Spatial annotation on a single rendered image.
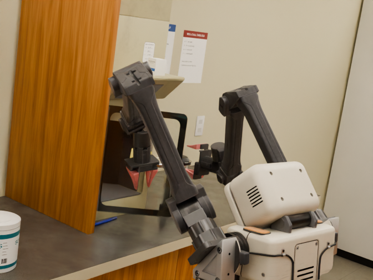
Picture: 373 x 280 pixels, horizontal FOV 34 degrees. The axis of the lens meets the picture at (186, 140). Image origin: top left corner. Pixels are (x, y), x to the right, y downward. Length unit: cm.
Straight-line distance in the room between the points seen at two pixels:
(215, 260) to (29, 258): 70
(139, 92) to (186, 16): 173
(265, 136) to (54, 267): 76
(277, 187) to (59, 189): 98
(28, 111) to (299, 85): 242
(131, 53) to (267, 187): 93
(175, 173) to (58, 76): 85
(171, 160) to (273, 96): 259
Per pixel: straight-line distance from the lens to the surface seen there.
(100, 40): 208
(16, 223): 183
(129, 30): 224
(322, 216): 182
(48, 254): 200
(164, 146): 150
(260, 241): 152
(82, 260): 197
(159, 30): 236
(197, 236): 151
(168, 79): 227
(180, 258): 235
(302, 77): 436
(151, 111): 148
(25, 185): 243
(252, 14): 368
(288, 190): 159
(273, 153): 188
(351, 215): 512
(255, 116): 190
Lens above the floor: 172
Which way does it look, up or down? 11 degrees down
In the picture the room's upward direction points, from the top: 8 degrees clockwise
